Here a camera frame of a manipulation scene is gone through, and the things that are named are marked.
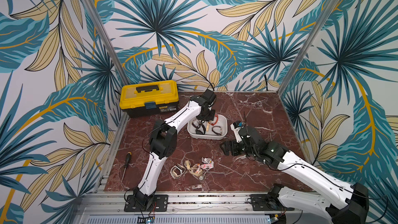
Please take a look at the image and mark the rose gold brown-strap watch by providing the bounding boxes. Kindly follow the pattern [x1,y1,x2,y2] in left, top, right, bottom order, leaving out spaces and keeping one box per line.
[192,119,199,126]

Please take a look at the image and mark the dark brown leather watch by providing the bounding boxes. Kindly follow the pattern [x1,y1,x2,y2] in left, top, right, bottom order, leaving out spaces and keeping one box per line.
[211,125,223,136]

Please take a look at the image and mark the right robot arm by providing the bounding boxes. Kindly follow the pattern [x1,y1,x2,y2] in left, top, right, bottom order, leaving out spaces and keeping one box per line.
[220,122,369,224]

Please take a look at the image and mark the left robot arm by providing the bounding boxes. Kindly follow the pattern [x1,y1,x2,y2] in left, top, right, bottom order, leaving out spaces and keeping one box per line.
[132,90,217,211]

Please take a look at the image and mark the white plastic storage box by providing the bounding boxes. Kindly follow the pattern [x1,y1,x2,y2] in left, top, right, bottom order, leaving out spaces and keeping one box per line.
[187,114,228,140]

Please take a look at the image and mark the pink white watch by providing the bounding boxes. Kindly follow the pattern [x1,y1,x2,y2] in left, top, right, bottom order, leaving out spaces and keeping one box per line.
[200,158,214,171]

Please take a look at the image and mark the yellow and black toolbox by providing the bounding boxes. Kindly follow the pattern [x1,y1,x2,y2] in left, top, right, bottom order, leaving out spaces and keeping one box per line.
[119,80,179,118]

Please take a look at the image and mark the black yellow screwdriver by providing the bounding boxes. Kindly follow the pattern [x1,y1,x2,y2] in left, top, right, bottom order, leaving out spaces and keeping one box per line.
[121,152,132,181]

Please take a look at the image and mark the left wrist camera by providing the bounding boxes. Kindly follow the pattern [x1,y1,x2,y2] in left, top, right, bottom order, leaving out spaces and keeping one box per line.
[201,89,217,107]

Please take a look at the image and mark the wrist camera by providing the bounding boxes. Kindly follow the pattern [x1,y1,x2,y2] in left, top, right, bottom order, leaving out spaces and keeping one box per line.
[201,89,217,107]
[230,121,244,143]

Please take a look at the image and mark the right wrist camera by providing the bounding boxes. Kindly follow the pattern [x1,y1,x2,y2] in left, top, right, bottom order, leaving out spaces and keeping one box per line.
[230,121,244,143]

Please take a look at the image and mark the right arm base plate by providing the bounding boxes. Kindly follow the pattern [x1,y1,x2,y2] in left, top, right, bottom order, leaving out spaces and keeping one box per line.
[248,194,294,212]

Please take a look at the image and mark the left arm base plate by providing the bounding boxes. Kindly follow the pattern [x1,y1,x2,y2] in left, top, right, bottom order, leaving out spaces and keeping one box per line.
[124,195,169,213]

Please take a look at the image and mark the aluminium front rail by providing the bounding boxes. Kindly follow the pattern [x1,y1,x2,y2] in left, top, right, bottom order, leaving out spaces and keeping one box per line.
[72,192,328,224]

